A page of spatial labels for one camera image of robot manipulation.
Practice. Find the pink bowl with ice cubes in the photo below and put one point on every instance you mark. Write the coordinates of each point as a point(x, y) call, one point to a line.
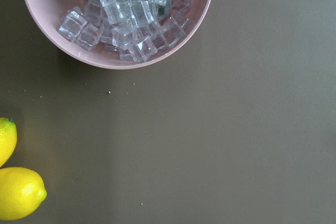
point(47, 14)

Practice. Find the upper whole lemon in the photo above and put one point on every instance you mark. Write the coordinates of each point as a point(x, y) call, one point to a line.
point(8, 139)

